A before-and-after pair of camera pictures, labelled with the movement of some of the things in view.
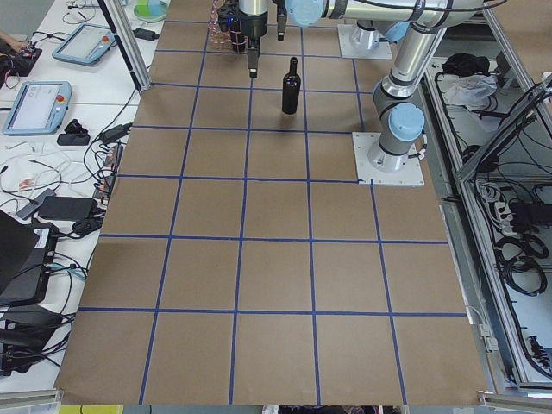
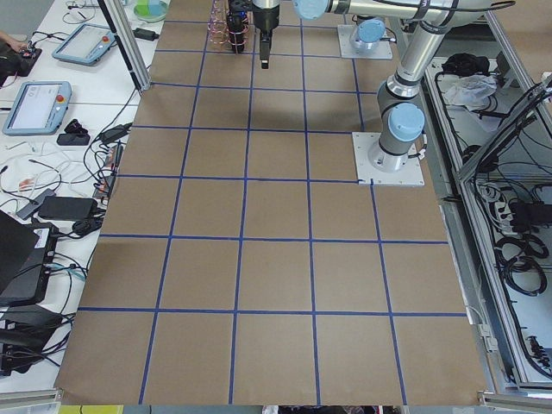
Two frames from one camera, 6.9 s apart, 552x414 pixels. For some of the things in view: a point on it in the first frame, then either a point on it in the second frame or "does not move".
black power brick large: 69,208 does not move
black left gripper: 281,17 to 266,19
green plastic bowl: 151,10 does not move
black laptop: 27,251 does not move
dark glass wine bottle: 291,89 to 237,25
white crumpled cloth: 473,91 does not move
